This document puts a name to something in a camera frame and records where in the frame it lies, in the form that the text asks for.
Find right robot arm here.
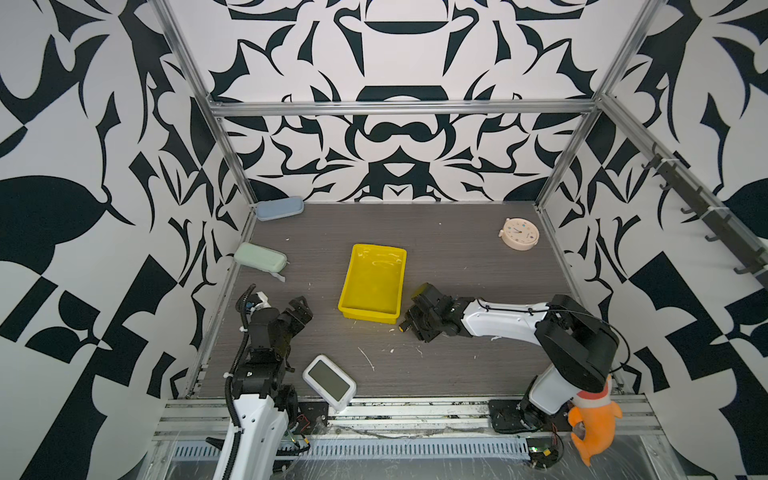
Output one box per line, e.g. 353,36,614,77
399,283,620,434

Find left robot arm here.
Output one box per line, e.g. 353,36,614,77
207,284,313,479

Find yellow plastic bin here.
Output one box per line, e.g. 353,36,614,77
338,244,407,325

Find green glasses case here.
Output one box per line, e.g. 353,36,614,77
234,243,288,274

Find white digital display device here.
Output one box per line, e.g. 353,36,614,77
302,354,357,411

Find pink round alarm clock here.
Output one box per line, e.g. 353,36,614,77
498,218,540,251

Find orange plush toy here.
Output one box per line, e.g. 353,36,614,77
568,375,623,467

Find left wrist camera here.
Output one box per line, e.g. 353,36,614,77
242,291,271,315

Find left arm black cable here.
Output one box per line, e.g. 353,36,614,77
223,284,259,427

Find white slotted cable duct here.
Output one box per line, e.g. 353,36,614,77
170,436,532,462

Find black wall hook rack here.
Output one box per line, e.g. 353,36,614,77
643,142,767,290

